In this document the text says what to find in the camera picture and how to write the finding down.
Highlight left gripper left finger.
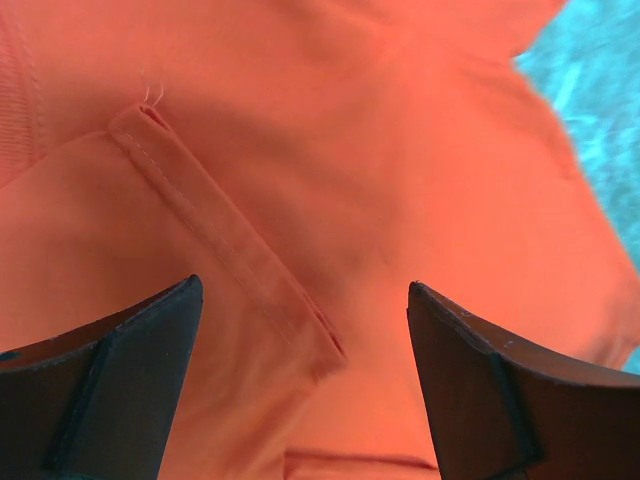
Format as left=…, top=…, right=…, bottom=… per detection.
left=1, top=275, right=203, bottom=480

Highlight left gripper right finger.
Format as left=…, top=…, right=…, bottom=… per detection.
left=407, top=282, right=639, bottom=480

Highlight orange t shirt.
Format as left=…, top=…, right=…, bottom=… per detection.
left=1, top=1, right=639, bottom=479

